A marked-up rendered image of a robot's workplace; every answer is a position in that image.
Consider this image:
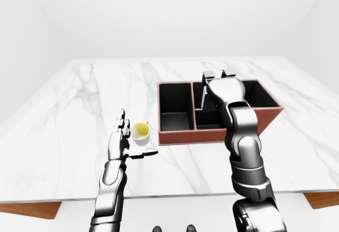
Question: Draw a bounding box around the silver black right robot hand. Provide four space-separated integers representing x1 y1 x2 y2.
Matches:
201 69 251 110

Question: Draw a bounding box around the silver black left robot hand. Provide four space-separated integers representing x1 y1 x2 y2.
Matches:
108 108 159 160

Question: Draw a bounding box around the brown wooden table leg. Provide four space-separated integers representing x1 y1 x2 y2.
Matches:
0 201 62 220
302 191 339 210

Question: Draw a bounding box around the red-brown desk caddy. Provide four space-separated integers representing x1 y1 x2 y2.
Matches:
156 78 284 146

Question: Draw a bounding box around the white mug yellow inside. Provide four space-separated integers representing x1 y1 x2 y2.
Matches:
130 120 151 146

